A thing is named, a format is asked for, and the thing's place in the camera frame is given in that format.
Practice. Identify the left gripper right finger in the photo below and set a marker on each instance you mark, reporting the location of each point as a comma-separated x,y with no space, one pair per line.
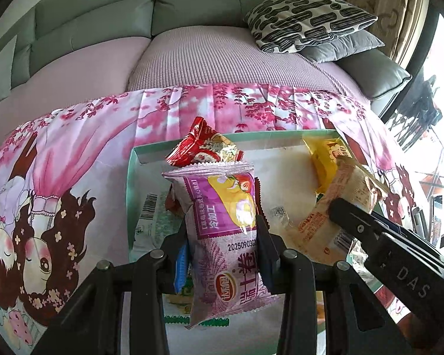
356,322

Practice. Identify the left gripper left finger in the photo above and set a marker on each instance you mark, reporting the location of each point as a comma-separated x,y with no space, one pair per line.
92,319

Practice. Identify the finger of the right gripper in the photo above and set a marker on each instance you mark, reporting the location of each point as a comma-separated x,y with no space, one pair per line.
359,218
407,237

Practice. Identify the orange beige bread snack bag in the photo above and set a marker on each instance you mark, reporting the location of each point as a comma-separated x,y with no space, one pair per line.
326,235

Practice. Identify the green white snack packet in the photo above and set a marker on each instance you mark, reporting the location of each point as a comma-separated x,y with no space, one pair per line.
155,223

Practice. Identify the pink swiss roll snack bag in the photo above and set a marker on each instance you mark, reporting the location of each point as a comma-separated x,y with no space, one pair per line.
218,202

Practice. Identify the clear bag round bun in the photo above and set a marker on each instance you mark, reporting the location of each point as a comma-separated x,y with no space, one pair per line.
278,218

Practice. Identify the yellow snack packet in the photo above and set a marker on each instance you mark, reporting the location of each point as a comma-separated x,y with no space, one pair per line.
324,153

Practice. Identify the green rimmed cardboard box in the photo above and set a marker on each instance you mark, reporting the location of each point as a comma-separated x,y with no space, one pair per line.
282,165

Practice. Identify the pink cartoon print blanket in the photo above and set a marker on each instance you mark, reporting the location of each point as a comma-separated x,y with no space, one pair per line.
63,179

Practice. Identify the red patterned snack packet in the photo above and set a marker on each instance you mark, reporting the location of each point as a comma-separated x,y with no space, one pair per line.
203,144

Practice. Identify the grey cushion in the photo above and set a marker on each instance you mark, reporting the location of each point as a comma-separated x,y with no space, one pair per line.
340,48

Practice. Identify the black white patterned cushion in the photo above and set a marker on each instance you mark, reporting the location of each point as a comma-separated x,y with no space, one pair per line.
289,26

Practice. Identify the grey sofa with pink cover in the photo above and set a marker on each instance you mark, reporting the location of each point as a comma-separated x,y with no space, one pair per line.
64,52

